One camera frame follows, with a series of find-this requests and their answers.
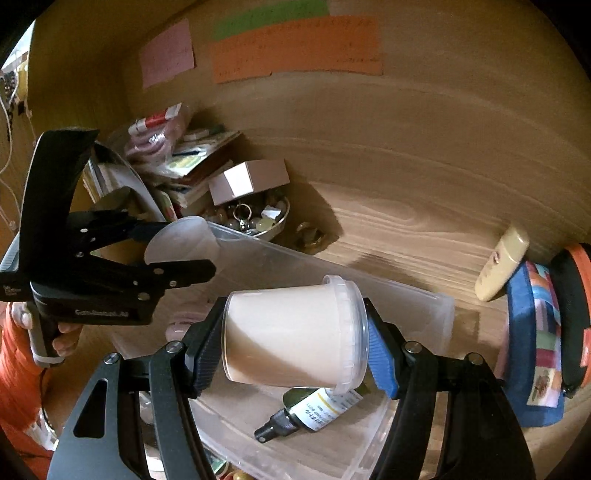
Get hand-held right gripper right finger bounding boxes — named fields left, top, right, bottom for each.
left=362, top=298, right=536, bottom=480

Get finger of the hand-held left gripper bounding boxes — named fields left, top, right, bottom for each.
left=76, top=253, right=218, bottom=302
left=69, top=210, right=171, bottom=257

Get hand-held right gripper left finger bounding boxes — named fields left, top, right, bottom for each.
left=46, top=300, right=232, bottom=480

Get clear plastic lid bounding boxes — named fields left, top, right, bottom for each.
left=144, top=216, right=220, bottom=266

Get clear plastic storage box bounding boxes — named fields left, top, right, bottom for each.
left=139, top=219, right=455, bottom=480

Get white plastic tub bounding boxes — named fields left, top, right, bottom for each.
left=222, top=274, right=370, bottom=395

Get wooden desktop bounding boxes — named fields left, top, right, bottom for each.
left=41, top=180, right=591, bottom=480

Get person's left hand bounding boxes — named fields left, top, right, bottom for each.
left=7, top=301, right=84, bottom=358

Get upright books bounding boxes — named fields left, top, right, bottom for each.
left=83, top=152, right=139, bottom=204

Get metal bowl of trinkets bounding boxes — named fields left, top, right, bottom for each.
left=203, top=194, right=293, bottom=241

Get green spray bottle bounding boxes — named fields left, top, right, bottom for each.
left=254, top=388, right=363, bottom=444

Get stack of books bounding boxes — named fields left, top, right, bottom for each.
left=148, top=129, right=245, bottom=221

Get plastic bag of pink items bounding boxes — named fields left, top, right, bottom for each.
left=108, top=104, right=195, bottom=167

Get small pale cardboard box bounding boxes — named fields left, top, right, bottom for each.
left=208, top=159, right=291, bottom=206

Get blue pencil case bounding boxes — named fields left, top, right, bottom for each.
left=501, top=261, right=566, bottom=428

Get cream squeeze bottle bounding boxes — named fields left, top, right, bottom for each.
left=475, top=225, right=530, bottom=303

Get pink paper note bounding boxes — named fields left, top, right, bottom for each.
left=139, top=18, right=197, bottom=90

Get black orange zip case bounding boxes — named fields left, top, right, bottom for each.
left=549, top=242, right=591, bottom=400

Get orange paper note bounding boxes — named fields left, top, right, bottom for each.
left=210, top=16, right=385, bottom=85

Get green paper note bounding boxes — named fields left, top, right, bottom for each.
left=212, top=0, right=331, bottom=40

